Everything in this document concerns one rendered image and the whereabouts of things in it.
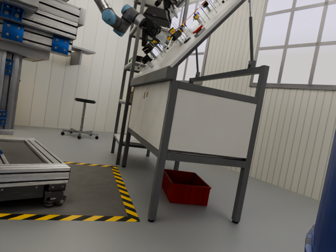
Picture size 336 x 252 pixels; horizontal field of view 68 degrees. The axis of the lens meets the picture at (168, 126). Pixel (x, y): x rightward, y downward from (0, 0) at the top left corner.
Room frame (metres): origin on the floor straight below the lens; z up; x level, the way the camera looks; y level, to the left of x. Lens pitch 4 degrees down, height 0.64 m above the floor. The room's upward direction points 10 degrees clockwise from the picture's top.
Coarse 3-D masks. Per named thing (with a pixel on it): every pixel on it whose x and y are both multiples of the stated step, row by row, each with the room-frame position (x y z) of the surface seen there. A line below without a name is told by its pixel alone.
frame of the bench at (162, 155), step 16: (176, 80) 1.37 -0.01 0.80; (224, 96) 1.47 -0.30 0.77; (240, 96) 1.50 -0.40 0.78; (256, 112) 1.54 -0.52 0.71; (128, 128) 2.40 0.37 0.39; (256, 128) 1.55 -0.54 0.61; (128, 144) 2.45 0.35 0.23; (144, 144) 1.71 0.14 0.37; (160, 144) 1.38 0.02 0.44; (160, 160) 1.36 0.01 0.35; (176, 160) 1.39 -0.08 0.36; (192, 160) 1.43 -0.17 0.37; (208, 160) 1.46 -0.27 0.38; (224, 160) 1.49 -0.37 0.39; (240, 160) 1.54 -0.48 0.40; (160, 176) 1.37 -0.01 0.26; (240, 176) 1.56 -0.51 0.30; (240, 192) 1.54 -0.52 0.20; (240, 208) 1.55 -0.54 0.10
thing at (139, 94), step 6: (138, 90) 2.22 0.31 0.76; (144, 90) 1.98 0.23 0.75; (138, 96) 2.18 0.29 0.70; (144, 96) 1.95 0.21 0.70; (132, 102) 2.41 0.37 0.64; (138, 102) 2.14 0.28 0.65; (144, 102) 1.92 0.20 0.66; (132, 108) 2.36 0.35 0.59; (138, 108) 2.10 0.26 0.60; (132, 114) 2.32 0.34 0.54; (138, 114) 2.06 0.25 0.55; (132, 120) 2.27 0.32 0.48; (138, 120) 2.03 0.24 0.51; (132, 126) 2.23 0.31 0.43; (138, 126) 1.99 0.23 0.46; (138, 132) 1.96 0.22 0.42
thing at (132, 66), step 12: (144, 0) 2.52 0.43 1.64; (180, 0) 2.83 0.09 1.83; (132, 24) 3.04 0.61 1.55; (132, 36) 3.05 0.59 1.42; (132, 60) 2.51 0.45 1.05; (132, 72) 2.52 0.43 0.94; (120, 96) 3.03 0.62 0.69; (120, 108) 3.04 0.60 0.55; (120, 132) 2.52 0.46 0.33; (120, 144) 2.51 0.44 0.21; (132, 144) 2.56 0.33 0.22
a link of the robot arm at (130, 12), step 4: (128, 4) 1.63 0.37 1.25; (124, 8) 1.61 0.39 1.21; (128, 8) 1.61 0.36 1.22; (132, 8) 1.62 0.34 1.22; (124, 12) 1.62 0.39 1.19; (128, 12) 1.61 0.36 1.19; (132, 12) 1.61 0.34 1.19; (136, 12) 1.61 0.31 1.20; (124, 16) 1.62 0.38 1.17; (128, 16) 1.61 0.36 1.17; (132, 16) 1.61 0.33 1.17; (128, 20) 1.62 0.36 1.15; (132, 20) 1.62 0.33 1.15
